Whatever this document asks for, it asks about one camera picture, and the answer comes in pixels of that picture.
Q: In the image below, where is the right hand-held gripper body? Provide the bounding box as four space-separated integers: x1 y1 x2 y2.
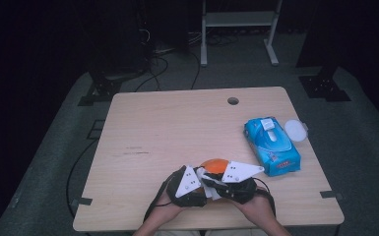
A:
211 160 266 205

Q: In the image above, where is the dark floor outlet plate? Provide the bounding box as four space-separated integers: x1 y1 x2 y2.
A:
86 119 106 140

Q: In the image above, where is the white wet wipe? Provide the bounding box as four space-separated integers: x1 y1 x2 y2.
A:
195 167 224 202

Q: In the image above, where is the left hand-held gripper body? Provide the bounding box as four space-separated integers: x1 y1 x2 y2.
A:
170 165 209 208

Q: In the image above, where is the person's right hand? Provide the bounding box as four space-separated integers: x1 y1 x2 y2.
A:
231 191 274 221

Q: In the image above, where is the bundle of black cables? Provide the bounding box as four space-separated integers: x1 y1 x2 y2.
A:
134 28 202 93

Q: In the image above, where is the black stand base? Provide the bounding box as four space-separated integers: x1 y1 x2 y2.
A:
77 70 127 107
297 65 352 103

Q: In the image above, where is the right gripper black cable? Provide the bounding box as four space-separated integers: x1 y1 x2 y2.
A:
252 176 278 218

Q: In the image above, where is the blue wet wipes pack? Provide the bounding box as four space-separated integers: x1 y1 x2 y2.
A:
243 116 309 177

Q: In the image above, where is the white metal desk frame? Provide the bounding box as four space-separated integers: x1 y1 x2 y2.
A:
200 0 284 68

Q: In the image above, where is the black floor cable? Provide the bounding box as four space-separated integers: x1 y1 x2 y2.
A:
65 139 99 218

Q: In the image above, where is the orange fruit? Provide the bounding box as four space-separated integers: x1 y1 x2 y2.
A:
199 158 230 175

